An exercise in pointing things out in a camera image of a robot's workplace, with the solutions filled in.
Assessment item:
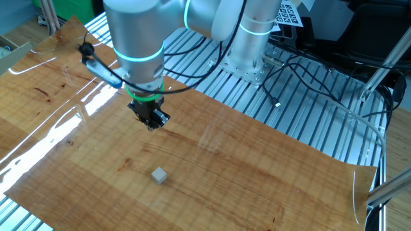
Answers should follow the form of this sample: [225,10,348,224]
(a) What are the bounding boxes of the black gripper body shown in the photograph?
[127,98,165,123]

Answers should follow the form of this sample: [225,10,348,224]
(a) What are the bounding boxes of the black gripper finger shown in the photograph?
[137,117,151,131]
[148,109,170,131]

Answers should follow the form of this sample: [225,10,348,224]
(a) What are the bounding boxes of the small wooden block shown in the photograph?
[150,166,168,185]

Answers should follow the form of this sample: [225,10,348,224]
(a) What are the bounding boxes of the wood grain table mat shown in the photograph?
[0,15,377,231]

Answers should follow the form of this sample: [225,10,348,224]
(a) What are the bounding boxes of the green box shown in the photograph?
[31,0,96,25]

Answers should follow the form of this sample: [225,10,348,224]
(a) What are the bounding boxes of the slanted wood and metal beam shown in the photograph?
[38,0,62,35]

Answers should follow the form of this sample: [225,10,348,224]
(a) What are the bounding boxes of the open cardboard box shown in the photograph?
[0,33,33,76]

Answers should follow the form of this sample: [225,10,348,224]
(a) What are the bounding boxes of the calibration tag sheet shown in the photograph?
[271,0,304,33]

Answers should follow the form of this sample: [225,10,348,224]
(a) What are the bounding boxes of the white paper sheet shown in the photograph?
[300,0,317,12]

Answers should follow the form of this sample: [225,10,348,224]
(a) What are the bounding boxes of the black equipment case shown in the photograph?
[300,0,411,70]

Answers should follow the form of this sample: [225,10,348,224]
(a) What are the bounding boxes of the aluminium profile strut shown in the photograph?
[365,166,411,210]
[358,24,411,103]

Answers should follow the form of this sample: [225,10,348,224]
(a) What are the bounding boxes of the thick black cable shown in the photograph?
[78,0,248,96]

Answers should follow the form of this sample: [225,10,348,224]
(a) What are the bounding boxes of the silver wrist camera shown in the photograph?
[83,57,125,89]

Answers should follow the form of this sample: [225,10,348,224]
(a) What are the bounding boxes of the thin black cable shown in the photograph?
[162,35,224,80]

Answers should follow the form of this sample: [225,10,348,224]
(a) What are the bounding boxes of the perforated robot base plate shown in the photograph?
[210,27,285,87]

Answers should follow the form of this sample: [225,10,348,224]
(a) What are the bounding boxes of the black usb cable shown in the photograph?
[261,54,302,108]

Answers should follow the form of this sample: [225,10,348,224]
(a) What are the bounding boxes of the long black cable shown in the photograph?
[279,54,347,110]

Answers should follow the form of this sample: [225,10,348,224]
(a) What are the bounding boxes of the translucent hose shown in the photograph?
[317,96,388,161]

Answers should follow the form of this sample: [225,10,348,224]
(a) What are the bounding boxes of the black cable with ferrite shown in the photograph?
[361,69,408,119]

